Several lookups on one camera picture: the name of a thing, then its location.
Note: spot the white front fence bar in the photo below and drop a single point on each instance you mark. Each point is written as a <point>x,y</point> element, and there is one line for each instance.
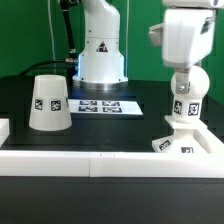
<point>115,164</point>

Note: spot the white right fence bar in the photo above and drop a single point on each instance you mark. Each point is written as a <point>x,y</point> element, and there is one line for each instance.
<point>208,141</point>

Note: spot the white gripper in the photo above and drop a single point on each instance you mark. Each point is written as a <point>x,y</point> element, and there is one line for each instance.
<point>187,38</point>

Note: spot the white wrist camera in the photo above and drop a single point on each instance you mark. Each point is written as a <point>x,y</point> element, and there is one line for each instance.
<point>156,34</point>

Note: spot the white lamp shade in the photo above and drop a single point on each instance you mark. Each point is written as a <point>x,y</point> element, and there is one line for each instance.
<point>50,108</point>

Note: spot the white marker sheet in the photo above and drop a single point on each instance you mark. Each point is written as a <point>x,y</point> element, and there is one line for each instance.
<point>104,107</point>

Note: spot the white lamp base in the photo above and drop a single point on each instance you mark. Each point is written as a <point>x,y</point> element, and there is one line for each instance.
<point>184,139</point>

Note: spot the white lamp bulb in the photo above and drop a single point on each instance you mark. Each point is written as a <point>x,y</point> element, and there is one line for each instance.
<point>187,107</point>

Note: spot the white left fence bar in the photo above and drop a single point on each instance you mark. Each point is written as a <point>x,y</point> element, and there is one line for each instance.
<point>4,130</point>

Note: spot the white fence bar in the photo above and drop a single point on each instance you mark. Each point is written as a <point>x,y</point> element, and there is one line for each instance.
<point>115,164</point>
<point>208,141</point>
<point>4,130</point>

